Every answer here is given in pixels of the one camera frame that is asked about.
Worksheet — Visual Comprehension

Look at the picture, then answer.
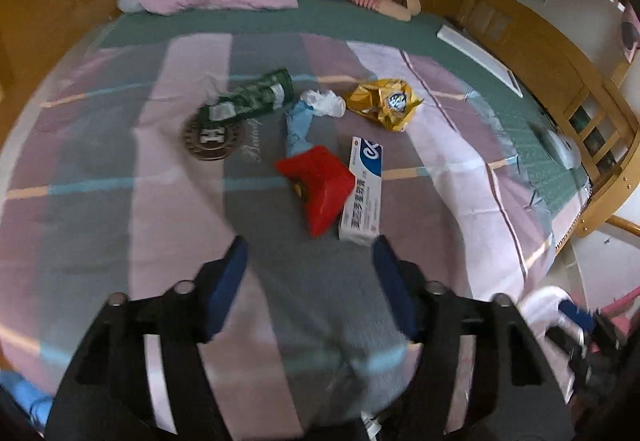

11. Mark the white plastic trash bag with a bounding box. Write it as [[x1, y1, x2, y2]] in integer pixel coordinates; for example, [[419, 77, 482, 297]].
[[518, 286, 585, 402]]

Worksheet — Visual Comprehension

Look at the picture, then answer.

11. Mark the red snack wrapper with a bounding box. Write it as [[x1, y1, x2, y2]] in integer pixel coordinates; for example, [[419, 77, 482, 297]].
[[276, 146, 356, 237]]

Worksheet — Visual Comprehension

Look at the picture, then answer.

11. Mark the green bed mat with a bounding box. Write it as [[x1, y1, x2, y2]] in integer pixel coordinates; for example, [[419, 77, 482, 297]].
[[99, 0, 588, 216]]

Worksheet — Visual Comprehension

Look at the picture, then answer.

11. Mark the pink stool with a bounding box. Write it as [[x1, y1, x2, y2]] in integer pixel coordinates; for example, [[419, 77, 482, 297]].
[[588, 287, 639, 355]]

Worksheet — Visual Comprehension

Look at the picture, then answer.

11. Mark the pink plaid blanket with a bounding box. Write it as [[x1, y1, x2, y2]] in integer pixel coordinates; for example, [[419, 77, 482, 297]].
[[1, 34, 554, 439]]

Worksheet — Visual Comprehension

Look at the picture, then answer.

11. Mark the wooden bed frame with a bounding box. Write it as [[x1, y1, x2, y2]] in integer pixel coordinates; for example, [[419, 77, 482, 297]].
[[1, 0, 639, 237]]

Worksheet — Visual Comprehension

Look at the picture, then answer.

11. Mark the white blue medicine box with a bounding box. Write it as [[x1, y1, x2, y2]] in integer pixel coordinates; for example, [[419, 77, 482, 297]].
[[338, 137, 383, 246]]

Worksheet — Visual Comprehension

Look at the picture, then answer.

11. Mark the white handheld device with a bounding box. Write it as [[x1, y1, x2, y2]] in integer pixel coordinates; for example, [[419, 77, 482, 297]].
[[530, 124, 582, 170]]

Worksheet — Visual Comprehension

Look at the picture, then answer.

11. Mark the white tissue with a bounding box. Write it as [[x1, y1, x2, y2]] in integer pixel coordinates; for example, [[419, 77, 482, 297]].
[[300, 90, 346, 118]]

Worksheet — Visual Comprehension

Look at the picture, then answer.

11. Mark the light blue cloth rag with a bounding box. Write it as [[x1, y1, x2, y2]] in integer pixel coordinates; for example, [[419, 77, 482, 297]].
[[285, 100, 314, 157]]

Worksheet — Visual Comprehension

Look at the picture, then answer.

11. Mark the yellow chip bag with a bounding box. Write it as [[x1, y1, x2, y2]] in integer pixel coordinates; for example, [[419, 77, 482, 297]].
[[344, 78, 423, 132]]

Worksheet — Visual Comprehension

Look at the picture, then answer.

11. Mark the dark green snack bag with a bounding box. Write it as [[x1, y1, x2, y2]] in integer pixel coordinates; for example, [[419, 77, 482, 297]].
[[198, 68, 295, 128]]

